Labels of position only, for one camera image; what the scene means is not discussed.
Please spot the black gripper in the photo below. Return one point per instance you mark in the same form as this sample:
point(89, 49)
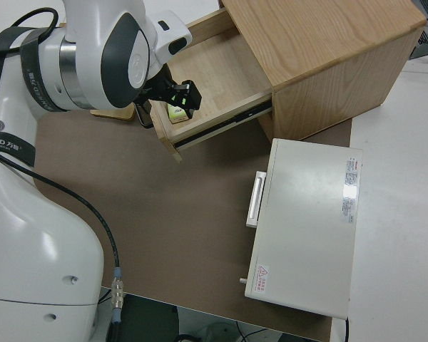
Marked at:
point(160, 89)

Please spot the wooden drawer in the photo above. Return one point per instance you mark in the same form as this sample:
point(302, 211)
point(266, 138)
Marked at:
point(217, 71)

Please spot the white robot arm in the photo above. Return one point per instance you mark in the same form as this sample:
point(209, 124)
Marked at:
point(39, 249)

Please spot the wooden drawer cabinet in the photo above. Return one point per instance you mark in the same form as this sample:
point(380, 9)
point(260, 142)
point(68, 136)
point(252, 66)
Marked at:
point(324, 42)

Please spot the green tissue pack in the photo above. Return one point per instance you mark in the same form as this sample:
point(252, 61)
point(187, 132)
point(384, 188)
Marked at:
point(176, 115)

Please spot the brown table mat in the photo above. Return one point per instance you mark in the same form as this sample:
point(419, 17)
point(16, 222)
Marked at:
point(182, 231)

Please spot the white toaster oven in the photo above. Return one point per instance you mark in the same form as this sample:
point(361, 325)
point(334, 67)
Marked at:
point(306, 231)

